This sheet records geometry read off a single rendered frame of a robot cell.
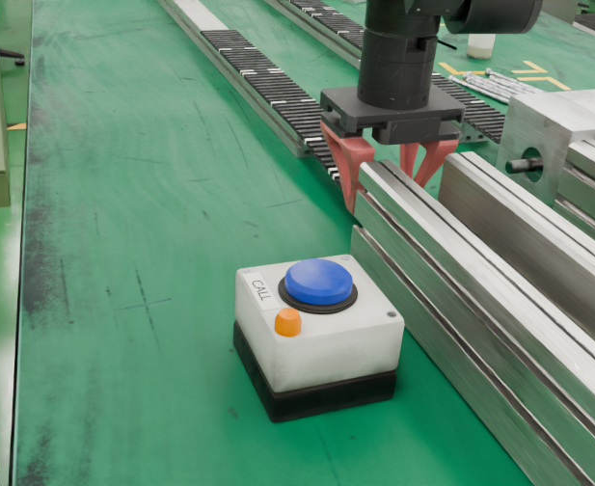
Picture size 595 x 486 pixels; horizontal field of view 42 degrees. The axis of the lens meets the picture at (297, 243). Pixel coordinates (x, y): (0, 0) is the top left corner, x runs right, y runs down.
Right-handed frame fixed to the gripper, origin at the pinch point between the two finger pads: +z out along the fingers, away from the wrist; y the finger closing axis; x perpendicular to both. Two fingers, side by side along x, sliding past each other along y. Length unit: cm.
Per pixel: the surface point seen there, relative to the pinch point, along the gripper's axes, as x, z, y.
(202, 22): 56, -1, -1
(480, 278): -21.8, -6.3, -4.9
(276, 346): -21.3, -3.6, -17.0
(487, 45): 43, 1, 38
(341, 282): -18.7, -5.3, -12.1
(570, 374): -30.2, -6.0, -5.0
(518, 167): -2.1, -2.7, 12.1
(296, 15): 67, 2, 17
